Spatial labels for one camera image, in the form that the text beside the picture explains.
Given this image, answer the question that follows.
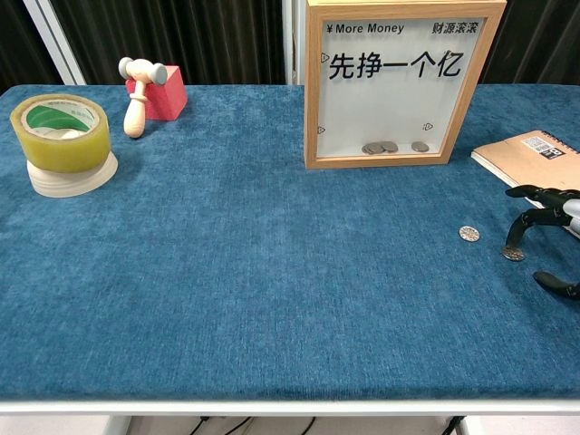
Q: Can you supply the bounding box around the white tape roll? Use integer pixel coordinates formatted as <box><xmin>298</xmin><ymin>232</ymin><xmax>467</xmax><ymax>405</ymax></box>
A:
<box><xmin>25</xmin><ymin>151</ymin><xmax>120</xmax><ymax>198</ymax></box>

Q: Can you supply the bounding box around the kraft spiral notebook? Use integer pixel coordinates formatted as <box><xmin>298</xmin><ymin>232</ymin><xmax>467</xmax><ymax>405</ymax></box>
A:
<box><xmin>469</xmin><ymin>130</ymin><xmax>580</xmax><ymax>210</ymax></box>

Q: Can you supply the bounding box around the grey aluminium partition frame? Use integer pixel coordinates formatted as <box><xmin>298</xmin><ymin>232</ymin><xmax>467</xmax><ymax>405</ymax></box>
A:
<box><xmin>22</xmin><ymin>0</ymin><xmax>87</xmax><ymax>86</ymax></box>
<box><xmin>281</xmin><ymin>0</ymin><xmax>309</xmax><ymax>86</ymax></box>

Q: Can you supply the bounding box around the white table frame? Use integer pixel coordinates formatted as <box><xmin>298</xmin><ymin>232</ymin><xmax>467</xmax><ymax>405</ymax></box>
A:
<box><xmin>0</xmin><ymin>398</ymin><xmax>580</xmax><ymax>435</ymax></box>

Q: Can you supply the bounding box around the red cube block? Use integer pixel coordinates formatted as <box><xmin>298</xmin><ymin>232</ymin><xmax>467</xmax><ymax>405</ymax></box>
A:
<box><xmin>129</xmin><ymin>64</ymin><xmax>189</xmax><ymax>121</ymax></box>

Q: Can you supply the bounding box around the wooden toy hammer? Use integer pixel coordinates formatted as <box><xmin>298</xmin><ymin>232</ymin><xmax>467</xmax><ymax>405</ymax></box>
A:
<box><xmin>118</xmin><ymin>56</ymin><xmax>168</xmax><ymax>140</ymax></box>

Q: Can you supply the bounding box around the black pleated curtain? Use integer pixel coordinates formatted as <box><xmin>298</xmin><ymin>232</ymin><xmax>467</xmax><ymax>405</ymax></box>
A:
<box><xmin>49</xmin><ymin>0</ymin><xmax>287</xmax><ymax>86</ymax></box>
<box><xmin>475</xmin><ymin>0</ymin><xmax>580</xmax><ymax>86</ymax></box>
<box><xmin>0</xmin><ymin>0</ymin><xmax>60</xmax><ymax>91</ymax></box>

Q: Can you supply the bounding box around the wooden frame glass money box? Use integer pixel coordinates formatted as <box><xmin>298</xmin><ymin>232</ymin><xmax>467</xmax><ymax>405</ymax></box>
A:
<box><xmin>303</xmin><ymin>0</ymin><xmax>508</xmax><ymax>171</ymax></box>

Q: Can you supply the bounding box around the blue fabric table cloth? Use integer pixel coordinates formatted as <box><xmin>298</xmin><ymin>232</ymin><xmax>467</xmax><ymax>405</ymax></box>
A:
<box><xmin>0</xmin><ymin>83</ymin><xmax>580</xmax><ymax>402</ymax></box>

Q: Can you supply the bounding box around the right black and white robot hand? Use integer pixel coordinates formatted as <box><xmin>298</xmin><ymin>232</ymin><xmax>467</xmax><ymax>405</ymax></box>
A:
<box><xmin>505</xmin><ymin>183</ymin><xmax>580</xmax><ymax>301</ymax></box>

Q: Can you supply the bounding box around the clear yellowish packing tape roll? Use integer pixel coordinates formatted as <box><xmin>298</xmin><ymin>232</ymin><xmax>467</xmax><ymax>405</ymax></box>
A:
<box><xmin>9</xmin><ymin>93</ymin><xmax>112</xmax><ymax>174</ymax></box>

